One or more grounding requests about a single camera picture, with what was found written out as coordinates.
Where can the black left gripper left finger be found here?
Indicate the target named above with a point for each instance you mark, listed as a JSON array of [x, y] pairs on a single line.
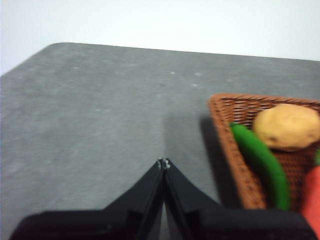
[[105, 225]]

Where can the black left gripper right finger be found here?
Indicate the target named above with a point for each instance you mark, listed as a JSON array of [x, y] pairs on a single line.
[[225, 225]]

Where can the orange carrot with green leaves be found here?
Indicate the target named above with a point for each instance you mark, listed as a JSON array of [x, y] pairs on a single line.
[[312, 195]]

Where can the green pepper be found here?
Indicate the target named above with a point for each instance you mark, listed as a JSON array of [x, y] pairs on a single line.
[[262, 160]]

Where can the brown woven wicker basket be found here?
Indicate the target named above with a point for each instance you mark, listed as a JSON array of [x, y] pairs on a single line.
[[225, 130]]

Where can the tan potato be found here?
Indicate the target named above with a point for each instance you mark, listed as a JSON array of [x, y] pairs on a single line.
[[287, 127]]

